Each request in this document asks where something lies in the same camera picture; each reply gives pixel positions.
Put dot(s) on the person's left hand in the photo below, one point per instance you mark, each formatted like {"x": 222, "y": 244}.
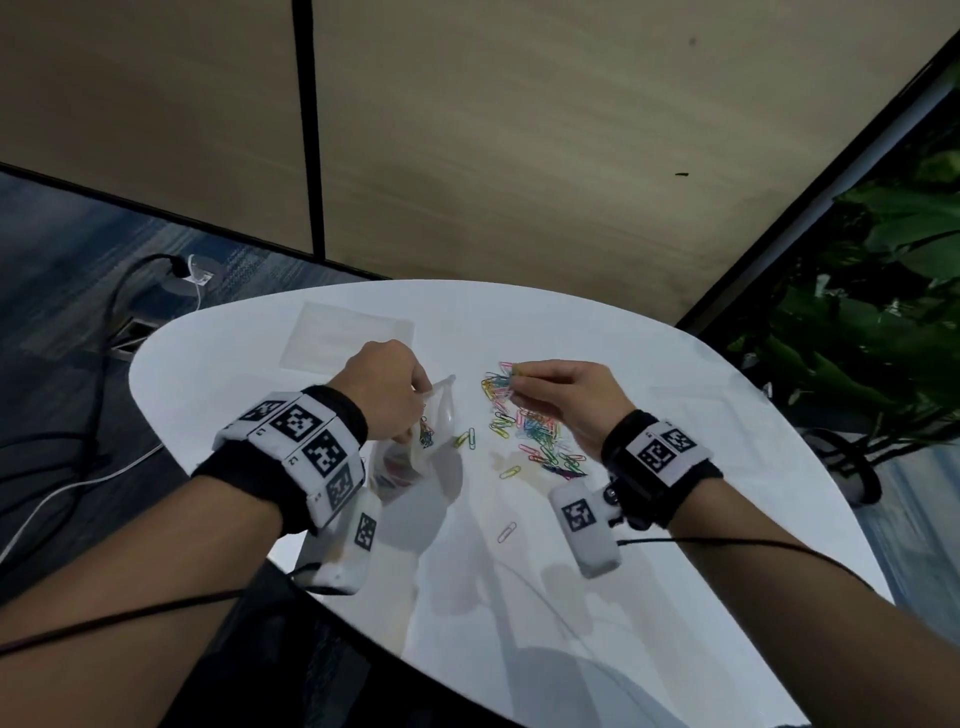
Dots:
{"x": 390, "y": 390}

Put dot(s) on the marker wristband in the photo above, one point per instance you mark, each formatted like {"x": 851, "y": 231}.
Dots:
{"x": 292, "y": 457}
{"x": 660, "y": 469}

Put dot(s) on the clear plastic box lid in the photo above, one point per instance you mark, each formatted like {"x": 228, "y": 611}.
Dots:
{"x": 697, "y": 416}

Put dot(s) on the pile of coloured paper clips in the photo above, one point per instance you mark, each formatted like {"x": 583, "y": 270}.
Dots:
{"x": 532, "y": 427}

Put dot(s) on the green leafy plant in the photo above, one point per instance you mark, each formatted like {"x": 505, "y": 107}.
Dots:
{"x": 870, "y": 315}

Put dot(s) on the metal floor outlet box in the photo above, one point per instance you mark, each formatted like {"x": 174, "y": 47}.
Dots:
{"x": 133, "y": 334}

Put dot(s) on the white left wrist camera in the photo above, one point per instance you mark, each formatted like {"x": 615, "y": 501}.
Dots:
{"x": 341, "y": 551}

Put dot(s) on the person's right hand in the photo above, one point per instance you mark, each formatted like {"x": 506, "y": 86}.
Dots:
{"x": 577, "y": 401}

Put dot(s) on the floor power socket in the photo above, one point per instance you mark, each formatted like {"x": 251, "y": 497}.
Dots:
{"x": 187, "y": 276}

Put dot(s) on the person's right forearm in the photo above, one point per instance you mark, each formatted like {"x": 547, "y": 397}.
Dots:
{"x": 825, "y": 630}

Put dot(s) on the clear plastic bag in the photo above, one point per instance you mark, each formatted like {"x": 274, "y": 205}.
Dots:
{"x": 349, "y": 337}
{"x": 420, "y": 442}

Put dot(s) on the left marker wristband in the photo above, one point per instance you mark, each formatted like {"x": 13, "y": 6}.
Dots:
{"x": 292, "y": 457}

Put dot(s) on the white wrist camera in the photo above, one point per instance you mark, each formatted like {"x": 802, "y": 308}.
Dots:
{"x": 341, "y": 551}
{"x": 589, "y": 529}

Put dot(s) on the right marker wristband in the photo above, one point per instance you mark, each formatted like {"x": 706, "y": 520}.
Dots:
{"x": 660, "y": 469}

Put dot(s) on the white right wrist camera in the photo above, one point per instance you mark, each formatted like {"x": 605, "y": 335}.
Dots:
{"x": 589, "y": 529}

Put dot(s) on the person's left forearm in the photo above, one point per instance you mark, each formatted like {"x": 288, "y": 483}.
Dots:
{"x": 127, "y": 622}

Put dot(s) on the black plant stand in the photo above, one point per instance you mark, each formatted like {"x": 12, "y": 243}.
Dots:
{"x": 855, "y": 465}

